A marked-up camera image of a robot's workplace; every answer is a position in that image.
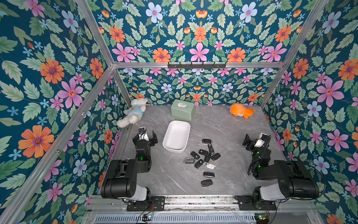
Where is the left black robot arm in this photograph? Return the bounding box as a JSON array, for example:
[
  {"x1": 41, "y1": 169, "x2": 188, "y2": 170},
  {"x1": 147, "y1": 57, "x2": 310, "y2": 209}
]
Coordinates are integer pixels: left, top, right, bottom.
[{"x1": 101, "y1": 128, "x2": 158, "y2": 201}]

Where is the black slim car key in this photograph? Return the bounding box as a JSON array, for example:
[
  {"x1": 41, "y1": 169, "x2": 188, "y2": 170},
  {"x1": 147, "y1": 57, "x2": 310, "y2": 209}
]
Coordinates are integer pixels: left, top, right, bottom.
[{"x1": 208, "y1": 144, "x2": 214, "y2": 155}]

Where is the white perforated vent strip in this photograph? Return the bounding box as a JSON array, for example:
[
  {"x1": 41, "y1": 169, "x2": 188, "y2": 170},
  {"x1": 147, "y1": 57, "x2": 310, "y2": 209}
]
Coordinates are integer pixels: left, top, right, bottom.
[{"x1": 94, "y1": 213, "x2": 256, "y2": 224}]

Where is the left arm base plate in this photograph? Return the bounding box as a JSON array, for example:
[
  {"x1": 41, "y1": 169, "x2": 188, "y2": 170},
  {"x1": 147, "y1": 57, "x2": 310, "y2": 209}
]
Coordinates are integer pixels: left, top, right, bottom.
[{"x1": 126, "y1": 196, "x2": 166, "y2": 211}]

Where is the black car key middle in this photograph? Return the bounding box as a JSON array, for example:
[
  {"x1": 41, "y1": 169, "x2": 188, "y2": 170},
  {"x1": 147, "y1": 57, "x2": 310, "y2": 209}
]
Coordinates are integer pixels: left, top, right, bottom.
[{"x1": 199, "y1": 149, "x2": 209, "y2": 156}]

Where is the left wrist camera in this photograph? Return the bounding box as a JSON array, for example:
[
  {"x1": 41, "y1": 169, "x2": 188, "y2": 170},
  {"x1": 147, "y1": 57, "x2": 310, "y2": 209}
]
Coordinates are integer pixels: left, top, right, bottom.
[{"x1": 139, "y1": 127, "x2": 149, "y2": 141}]

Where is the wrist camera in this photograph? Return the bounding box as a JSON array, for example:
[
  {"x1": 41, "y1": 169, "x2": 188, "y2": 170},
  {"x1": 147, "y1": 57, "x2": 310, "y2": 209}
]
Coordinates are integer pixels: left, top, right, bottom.
[
  {"x1": 139, "y1": 127, "x2": 149, "y2": 141},
  {"x1": 254, "y1": 133, "x2": 269, "y2": 147}
]

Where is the white storage box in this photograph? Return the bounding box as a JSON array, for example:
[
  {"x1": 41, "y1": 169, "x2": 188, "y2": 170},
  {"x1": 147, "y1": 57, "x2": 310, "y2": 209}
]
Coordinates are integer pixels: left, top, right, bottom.
[{"x1": 162, "y1": 120, "x2": 191, "y2": 154}]

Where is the black car key lower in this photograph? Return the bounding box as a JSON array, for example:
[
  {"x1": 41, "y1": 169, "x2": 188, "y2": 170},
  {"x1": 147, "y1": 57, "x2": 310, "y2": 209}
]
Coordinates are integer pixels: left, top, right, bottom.
[{"x1": 203, "y1": 172, "x2": 215, "y2": 178}]

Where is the green tissue box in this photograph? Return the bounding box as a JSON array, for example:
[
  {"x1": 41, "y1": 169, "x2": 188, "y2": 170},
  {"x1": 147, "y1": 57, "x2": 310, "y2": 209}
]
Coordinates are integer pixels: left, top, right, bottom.
[{"x1": 171, "y1": 99, "x2": 195, "y2": 121}]

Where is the orange plush toy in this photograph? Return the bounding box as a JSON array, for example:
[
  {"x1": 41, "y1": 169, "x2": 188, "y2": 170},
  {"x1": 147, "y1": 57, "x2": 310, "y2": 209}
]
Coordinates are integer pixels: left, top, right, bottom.
[{"x1": 229, "y1": 103, "x2": 255, "y2": 119}]

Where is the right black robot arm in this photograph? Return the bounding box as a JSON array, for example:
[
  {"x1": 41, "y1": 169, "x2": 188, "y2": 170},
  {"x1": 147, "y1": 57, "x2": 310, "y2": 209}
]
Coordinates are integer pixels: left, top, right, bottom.
[{"x1": 242, "y1": 133, "x2": 320, "y2": 203}]

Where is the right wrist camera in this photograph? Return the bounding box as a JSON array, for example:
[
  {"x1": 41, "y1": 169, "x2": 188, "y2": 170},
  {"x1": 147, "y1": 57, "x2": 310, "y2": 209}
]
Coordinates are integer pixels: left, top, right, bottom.
[{"x1": 254, "y1": 133, "x2": 269, "y2": 147}]

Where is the black hook rail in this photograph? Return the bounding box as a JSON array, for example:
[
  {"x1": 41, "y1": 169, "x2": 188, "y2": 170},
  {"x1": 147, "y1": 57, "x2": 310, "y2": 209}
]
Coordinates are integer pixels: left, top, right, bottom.
[{"x1": 167, "y1": 62, "x2": 227, "y2": 70}]

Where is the black car key top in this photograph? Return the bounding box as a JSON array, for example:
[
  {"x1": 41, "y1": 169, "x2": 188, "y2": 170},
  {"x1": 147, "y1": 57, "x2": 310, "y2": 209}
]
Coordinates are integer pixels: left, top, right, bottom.
[{"x1": 202, "y1": 139, "x2": 212, "y2": 145}]

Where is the white car key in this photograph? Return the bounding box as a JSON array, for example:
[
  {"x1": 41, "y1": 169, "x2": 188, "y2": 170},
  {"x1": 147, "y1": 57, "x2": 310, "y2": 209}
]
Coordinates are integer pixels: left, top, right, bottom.
[{"x1": 206, "y1": 162, "x2": 216, "y2": 169}]

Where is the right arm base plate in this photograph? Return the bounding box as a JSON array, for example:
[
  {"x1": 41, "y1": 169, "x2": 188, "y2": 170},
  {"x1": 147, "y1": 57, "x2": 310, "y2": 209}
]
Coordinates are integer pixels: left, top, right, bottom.
[{"x1": 234, "y1": 196, "x2": 277, "y2": 211}]

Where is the black car key bottom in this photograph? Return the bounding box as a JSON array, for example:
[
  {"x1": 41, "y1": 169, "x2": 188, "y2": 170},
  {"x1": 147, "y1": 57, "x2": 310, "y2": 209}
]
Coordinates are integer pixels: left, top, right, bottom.
[{"x1": 201, "y1": 179, "x2": 213, "y2": 187}]

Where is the black VW car key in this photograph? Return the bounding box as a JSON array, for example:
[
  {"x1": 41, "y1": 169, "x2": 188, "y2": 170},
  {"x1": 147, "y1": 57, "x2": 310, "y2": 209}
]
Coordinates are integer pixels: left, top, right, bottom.
[{"x1": 194, "y1": 159, "x2": 204, "y2": 169}]

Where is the black car key right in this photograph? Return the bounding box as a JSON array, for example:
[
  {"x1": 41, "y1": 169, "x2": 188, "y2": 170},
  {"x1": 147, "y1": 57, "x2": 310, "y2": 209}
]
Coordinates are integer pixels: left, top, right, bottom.
[{"x1": 211, "y1": 153, "x2": 221, "y2": 161}]

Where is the white teddy bear plush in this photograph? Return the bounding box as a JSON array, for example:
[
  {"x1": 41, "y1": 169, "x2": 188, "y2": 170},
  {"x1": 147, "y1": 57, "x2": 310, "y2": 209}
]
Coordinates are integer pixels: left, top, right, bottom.
[{"x1": 116, "y1": 98, "x2": 148, "y2": 128}]

